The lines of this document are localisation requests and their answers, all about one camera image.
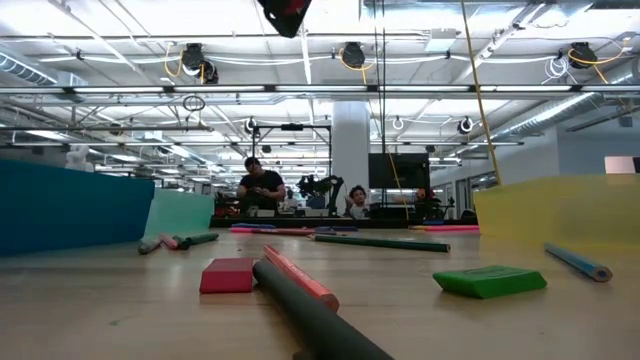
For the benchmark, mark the dark background equipment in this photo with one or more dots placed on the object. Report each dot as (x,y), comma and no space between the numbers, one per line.
(430,205)

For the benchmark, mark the black table frame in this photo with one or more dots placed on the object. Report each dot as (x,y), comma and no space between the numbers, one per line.
(390,223)

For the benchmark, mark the person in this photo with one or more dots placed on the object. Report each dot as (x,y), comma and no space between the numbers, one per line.
(357,195)
(260,187)

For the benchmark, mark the red eraser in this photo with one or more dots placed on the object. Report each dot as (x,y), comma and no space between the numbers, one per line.
(227,276)

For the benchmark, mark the white wall panel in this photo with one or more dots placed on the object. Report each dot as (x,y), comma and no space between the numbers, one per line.
(620,165)

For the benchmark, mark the silver air duct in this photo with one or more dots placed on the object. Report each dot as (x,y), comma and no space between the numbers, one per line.
(550,114)
(25,70)

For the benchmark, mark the black background robot arm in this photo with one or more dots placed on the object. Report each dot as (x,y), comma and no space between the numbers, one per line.
(320,186)

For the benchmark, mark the yellow pencil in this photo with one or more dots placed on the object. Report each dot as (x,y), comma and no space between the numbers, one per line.
(417,227)

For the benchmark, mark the black gantry frame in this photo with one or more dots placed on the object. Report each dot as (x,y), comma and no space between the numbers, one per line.
(292,127)

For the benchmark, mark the black monitor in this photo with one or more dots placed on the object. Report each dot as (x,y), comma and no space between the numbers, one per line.
(400,172)

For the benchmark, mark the white pillar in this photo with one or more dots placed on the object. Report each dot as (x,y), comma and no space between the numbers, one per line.
(350,145)

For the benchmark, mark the brown pencil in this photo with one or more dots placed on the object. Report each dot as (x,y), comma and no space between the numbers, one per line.
(332,233)

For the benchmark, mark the blue plastic bin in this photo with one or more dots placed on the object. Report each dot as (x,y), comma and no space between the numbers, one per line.
(70,210)

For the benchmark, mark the green pencil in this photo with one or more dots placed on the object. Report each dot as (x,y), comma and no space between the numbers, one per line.
(380,243)

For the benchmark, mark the teal plastic bin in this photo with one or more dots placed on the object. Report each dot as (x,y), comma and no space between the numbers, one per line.
(180,212)

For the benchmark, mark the grey marker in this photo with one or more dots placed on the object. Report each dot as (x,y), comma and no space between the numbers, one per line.
(149,246)

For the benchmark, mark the blue pen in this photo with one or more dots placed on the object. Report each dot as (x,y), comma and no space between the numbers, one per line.
(252,225)

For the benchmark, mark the yellow plastic bin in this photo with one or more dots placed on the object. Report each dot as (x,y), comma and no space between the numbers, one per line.
(560,210)

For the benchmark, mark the long ceiling light bar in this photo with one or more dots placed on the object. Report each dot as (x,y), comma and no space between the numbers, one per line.
(220,88)

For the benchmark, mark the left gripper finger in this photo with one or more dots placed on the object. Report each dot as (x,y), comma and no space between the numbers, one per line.
(274,12)

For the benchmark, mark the blue pencil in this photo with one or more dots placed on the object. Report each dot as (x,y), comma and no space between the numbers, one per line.
(575,260)

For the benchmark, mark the green eraser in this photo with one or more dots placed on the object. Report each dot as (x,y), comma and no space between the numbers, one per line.
(490,282)

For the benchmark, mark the orange pencil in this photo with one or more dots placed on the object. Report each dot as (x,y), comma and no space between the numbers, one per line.
(300,276)

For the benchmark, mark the white figure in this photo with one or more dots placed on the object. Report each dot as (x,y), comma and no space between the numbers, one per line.
(77,160)

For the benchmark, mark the thick black pen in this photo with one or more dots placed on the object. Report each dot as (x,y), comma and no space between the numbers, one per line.
(320,320)

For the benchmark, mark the short dark pen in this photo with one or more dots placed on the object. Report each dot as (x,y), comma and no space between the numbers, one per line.
(181,244)

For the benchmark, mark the blue-capped black pen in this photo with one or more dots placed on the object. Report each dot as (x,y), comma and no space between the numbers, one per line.
(434,222)

